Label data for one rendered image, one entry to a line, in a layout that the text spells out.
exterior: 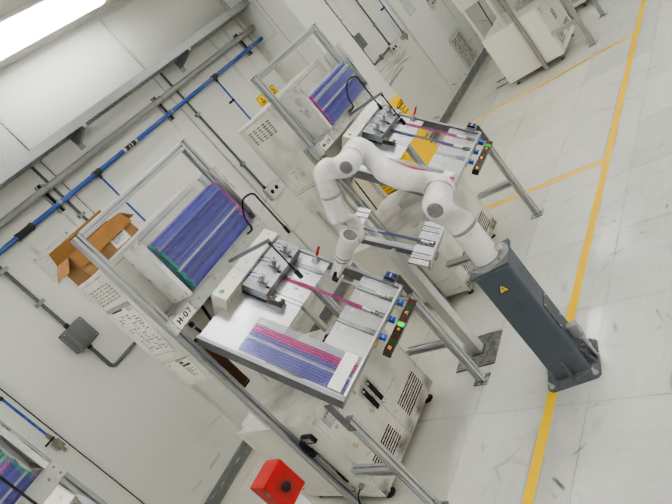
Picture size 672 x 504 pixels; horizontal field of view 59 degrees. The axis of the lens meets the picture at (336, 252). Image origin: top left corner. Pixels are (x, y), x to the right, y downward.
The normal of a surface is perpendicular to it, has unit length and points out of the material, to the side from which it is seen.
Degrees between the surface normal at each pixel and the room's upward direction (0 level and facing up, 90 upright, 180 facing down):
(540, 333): 90
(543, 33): 90
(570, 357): 90
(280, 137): 90
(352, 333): 47
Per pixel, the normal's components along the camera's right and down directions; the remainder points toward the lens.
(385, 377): 0.65, -0.29
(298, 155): -0.42, 0.64
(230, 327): 0.04, -0.69
